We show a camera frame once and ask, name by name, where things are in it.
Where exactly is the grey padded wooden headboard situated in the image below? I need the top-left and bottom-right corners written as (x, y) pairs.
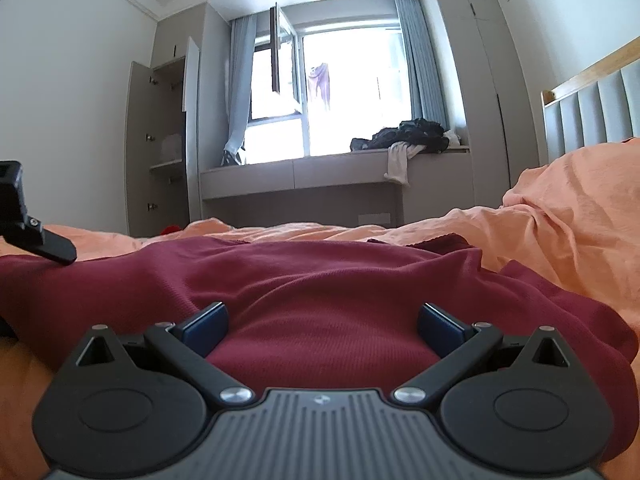
top-left (540, 37), bottom-right (640, 166)

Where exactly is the maroon long-sleeve sweater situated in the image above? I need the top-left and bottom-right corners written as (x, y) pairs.
top-left (0, 237), bottom-right (640, 471)

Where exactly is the light blue curtain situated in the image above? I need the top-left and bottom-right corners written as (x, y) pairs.
top-left (395, 0), bottom-right (449, 126)
top-left (222, 14), bottom-right (257, 166)

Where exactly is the grey window seat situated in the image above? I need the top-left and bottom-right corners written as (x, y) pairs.
top-left (200, 145), bottom-right (473, 228)

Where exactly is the window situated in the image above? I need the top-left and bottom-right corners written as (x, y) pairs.
top-left (247, 2), bottom-right (416, 163)

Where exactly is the open grey cabinet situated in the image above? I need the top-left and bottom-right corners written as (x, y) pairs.
top-left (125, 35), bottom-right (201, 238)

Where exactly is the purple hanging garment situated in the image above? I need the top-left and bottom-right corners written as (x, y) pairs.
top-left (308, 62), bottom-right (332, 111)

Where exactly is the orange duvet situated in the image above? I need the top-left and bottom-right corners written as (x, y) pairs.
top-left (0, 136), bottom-right (640, 480)

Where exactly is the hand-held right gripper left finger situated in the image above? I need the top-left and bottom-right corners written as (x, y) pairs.
top-left (65, 301), bottom-right (256, 408)

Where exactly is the white hanging garment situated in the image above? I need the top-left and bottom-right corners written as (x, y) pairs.
top-left (384, 141), bottom-right (426, 186)

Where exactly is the tall grey wardrobe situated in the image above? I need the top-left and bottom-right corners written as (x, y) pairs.
top-left (420, 0), bottom-right (541, 211)

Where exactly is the pile of dark clothes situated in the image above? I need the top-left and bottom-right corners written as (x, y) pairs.
top-left (350, 118), bottom-right (448, 153)

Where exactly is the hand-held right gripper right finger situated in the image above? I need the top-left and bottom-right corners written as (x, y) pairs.
top-left (391, 302), bottom-right (581, 408)

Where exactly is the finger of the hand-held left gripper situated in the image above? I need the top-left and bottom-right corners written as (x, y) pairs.
top-left (0, 160), bottom-right (78, 264)

